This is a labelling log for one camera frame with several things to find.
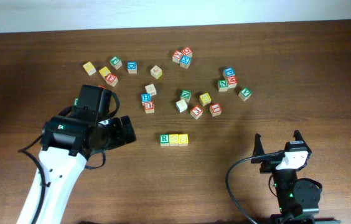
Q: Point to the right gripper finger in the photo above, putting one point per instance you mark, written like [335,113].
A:
[258,147]
[297,136]

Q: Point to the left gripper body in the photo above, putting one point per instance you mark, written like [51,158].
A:
[121,131]

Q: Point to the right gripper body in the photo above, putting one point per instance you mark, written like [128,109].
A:
[268,163]

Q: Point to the green R block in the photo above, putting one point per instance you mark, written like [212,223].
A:
[164,140]

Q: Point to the yellow S block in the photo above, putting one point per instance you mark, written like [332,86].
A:
[173,139]

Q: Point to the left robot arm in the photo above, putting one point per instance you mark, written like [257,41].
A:
[68,140]

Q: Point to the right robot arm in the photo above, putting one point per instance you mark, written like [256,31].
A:
[298,199]

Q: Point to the red U block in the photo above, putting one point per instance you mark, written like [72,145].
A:
[149,107]

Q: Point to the blue H block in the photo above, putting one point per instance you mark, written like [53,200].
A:
[145,97]

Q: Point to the plain wooden block centre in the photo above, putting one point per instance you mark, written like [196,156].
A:
[150,89]

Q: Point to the green B block left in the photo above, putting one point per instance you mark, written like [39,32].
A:
[75,101]

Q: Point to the red E block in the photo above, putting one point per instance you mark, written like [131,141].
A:
[111,79]

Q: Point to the green V block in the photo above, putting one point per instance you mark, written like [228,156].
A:
[244,94]

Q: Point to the red I block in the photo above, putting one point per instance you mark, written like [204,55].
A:
[215,109]

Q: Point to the yellow block beside E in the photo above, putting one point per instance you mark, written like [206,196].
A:
[104,72]

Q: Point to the blue D block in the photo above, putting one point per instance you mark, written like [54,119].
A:
[132,67]

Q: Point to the white blue-edged block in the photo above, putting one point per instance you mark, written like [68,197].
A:
[181,105]

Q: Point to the green P block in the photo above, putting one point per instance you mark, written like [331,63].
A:
[116,62]

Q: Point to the plain picture block top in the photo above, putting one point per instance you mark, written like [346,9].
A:
[156,72]

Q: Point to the red 3 block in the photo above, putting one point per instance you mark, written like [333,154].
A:
[196,112]

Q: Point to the red M block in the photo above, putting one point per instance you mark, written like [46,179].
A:
[232,81]

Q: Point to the green N block centre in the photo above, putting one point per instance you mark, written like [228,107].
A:
[186,95]

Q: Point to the green n block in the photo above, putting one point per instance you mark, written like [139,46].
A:
[222,85]
[186,95]

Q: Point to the green N block right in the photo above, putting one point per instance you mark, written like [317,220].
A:
[222,85]

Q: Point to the blue P block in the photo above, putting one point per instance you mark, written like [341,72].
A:
[228,72]

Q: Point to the red Y block top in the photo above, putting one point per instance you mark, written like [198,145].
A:
[176,56]

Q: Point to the blue X block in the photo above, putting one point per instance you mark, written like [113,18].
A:
[185,61]

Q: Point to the red Q block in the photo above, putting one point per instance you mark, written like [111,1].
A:
[187,52]

